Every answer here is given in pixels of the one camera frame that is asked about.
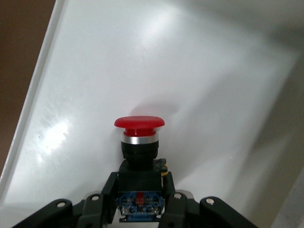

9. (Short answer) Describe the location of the red mushroom push button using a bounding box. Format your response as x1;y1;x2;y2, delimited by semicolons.
114;115;170;224

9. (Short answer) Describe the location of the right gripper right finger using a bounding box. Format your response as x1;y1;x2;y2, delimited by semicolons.
161;172;259;228

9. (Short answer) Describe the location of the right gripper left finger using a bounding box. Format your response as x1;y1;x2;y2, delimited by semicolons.
11;172;119;228

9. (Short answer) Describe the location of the white plastic drawer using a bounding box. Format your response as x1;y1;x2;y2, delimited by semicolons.
0;0;304;228

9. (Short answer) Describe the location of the brown table mat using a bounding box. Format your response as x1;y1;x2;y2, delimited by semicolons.
0;0;57;178

